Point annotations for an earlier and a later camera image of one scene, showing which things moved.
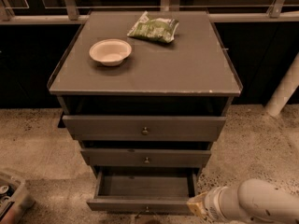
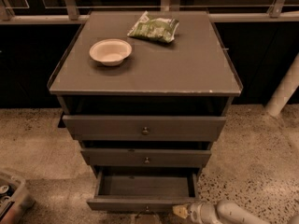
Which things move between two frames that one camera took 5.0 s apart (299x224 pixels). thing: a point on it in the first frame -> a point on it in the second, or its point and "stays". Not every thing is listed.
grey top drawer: x=143 y=128 stays
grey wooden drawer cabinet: x=147 y=124 stays
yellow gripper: x=214 y=203 -> x=195 y=210
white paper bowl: x=110 y=52 stays
